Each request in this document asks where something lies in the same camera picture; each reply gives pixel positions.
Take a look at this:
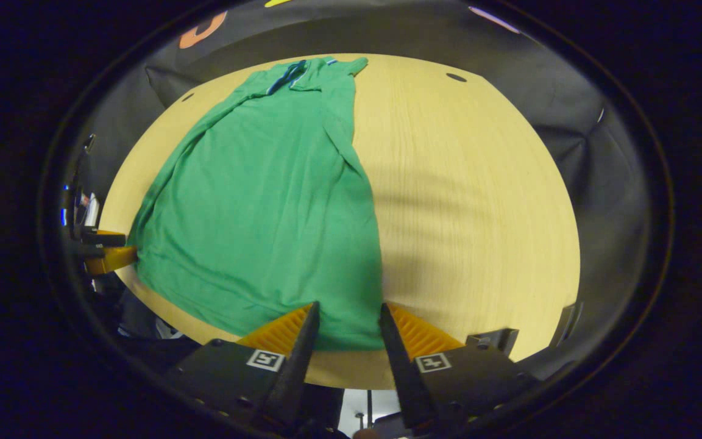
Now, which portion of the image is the green T-shirt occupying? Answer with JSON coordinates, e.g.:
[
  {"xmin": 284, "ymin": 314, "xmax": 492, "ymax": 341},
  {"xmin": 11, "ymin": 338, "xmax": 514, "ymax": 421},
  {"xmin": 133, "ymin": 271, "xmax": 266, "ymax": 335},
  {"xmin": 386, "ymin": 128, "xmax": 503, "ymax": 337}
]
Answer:
[{"xmin": 127, "ymin": 56, "xmax": 386, "ymax": 352}]

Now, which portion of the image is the grey metal bracket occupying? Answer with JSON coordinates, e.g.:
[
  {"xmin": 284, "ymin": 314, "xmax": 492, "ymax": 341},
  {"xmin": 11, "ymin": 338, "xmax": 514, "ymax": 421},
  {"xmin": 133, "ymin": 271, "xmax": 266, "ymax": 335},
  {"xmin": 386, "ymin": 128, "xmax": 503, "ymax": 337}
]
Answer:
[{"xmin": 466, "ymin": 327, "xmax": 520, "ymax": 354}]

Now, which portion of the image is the black backdrop cloth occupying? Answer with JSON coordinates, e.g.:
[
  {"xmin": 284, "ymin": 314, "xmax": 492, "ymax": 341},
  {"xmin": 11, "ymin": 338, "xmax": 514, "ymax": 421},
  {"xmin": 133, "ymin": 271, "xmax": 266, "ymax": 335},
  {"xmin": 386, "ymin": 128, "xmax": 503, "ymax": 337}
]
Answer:
[{"xmin": 58, "ymin": 0, "xmax": 650, "ymax": 379}]

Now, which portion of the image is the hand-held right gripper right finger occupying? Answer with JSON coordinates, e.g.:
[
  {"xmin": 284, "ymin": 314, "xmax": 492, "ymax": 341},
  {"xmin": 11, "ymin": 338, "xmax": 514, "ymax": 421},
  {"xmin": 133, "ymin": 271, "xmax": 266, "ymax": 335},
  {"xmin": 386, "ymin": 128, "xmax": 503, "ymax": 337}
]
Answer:
[{"xmin": 378, "ymin": 303, "xmax": 537, "ymax": 430}]

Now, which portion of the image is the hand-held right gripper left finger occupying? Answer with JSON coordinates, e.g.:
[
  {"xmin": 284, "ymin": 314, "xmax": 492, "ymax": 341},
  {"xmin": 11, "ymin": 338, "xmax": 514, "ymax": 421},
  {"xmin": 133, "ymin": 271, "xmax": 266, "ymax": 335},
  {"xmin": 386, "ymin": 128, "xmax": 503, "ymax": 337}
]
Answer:
[{"xmin": 165, "ymin": 302, "xmax": 321, "ymax": 437}]

